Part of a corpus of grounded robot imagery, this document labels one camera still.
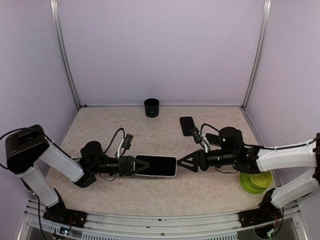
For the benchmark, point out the dark green cup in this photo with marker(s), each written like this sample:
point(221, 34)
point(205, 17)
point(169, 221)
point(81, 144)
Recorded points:
point(152, 107)

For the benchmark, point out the clear phone case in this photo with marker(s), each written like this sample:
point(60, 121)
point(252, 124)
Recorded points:
point(156, 166)

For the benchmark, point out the aluminium frame post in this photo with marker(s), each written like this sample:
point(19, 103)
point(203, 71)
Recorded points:
point(54, 5)
point(258, 53)

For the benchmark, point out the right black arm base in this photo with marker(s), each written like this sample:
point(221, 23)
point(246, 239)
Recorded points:
point(264, 213)

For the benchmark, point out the black smartphone teal edge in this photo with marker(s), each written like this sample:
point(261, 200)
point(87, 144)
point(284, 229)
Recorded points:
point(187, 124)
point(157, 165)
point(213, 139)

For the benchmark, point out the front aluminium rail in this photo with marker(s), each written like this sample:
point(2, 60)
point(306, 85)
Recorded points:
point(108, 226)

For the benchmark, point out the right aluminium frame post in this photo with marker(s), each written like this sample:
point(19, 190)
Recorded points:
point(258, 53)

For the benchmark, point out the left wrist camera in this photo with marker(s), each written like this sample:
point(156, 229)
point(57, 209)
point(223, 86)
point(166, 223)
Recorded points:
point(127, 141)

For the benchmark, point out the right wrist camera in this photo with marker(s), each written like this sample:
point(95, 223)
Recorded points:
point(196, 135)

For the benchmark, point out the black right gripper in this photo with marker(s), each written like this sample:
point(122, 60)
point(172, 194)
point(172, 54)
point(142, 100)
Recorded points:
point(199, 159)

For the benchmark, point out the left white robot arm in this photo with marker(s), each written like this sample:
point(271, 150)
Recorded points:
point(27, 145)

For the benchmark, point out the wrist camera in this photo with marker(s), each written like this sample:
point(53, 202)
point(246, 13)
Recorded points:
point(127, 141)
point(196, 135)

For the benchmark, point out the left aluminium frame post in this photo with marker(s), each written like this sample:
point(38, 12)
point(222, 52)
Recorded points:
point(54, 5)

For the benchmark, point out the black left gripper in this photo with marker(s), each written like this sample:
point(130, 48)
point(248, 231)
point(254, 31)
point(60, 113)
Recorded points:
point(126, 165)

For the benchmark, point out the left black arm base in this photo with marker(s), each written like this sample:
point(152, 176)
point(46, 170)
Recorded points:
point(58, 213)

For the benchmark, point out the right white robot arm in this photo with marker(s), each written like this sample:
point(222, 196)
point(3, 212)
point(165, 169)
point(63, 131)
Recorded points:
point(254, 159)

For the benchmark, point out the green bowl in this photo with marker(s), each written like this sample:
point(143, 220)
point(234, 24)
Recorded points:
point(262, 180)

